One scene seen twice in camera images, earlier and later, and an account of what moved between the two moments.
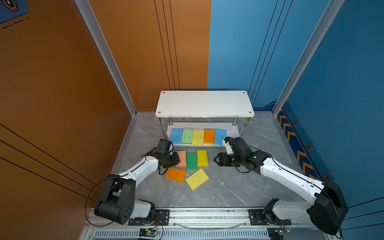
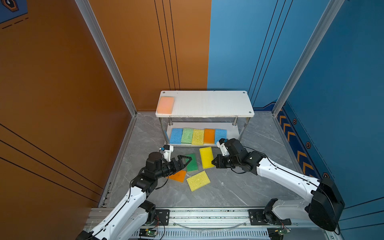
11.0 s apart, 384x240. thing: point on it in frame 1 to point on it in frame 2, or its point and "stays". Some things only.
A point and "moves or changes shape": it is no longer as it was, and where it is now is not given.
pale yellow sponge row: x=198 y=137 stays
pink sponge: x=182 y=157 moves or changes shape
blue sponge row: x=176 y=134 stays
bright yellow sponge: x=202 y=157 moves or changes shape
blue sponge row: x=220 y=135 stays
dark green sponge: x=191 y=161 stays
